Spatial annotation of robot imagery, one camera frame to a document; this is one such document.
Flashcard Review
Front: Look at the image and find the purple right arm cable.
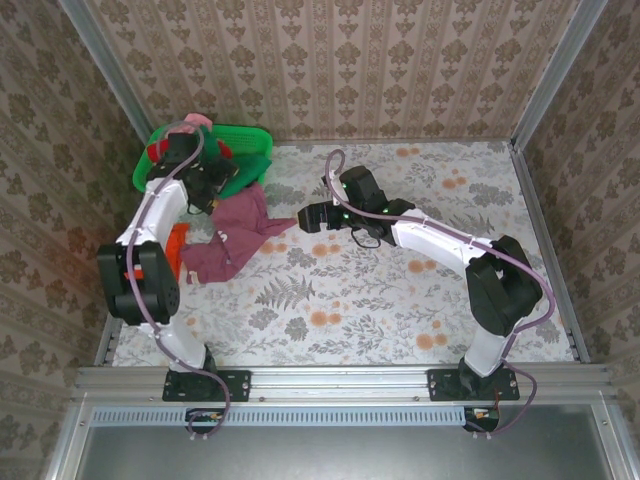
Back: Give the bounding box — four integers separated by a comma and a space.
324, 148, 556, 441

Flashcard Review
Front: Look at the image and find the pink t-shirt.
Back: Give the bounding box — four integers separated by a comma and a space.
182, 113, 214, 134

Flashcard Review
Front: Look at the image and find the green plastic basket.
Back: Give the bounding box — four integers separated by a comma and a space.
132, 123, 275, 196

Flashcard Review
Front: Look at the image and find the folded orange t-shirt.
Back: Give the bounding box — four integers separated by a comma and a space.
167, 222, 191, 281

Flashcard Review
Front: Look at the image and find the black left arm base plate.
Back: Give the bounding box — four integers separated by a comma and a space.
162, 368, 251, 403

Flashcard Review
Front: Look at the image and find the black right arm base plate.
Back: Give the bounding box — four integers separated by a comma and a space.
427, 368, 521, 403

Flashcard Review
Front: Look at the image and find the floral table covering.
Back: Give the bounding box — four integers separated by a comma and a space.
112, 141, 576, 367

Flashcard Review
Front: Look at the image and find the maroon t-shirt with star print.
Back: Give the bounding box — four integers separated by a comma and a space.
179, 182, 296, 286

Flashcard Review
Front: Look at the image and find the aluminium frame post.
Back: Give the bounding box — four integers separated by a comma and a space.
509, 0, 609, 146
57, 0, 156, 144

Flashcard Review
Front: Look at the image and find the grey metal sheet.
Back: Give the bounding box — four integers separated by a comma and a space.
44, 404, 640, 480

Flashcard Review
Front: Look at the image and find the red t-shirt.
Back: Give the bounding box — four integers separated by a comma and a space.
144, 139, 236, 161

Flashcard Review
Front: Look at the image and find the thin black right gripper cable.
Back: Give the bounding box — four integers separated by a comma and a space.
349, 225, 384, 250

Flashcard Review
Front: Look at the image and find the grey slotted cable duct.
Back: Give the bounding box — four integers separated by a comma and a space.
92, 405, 466, 427

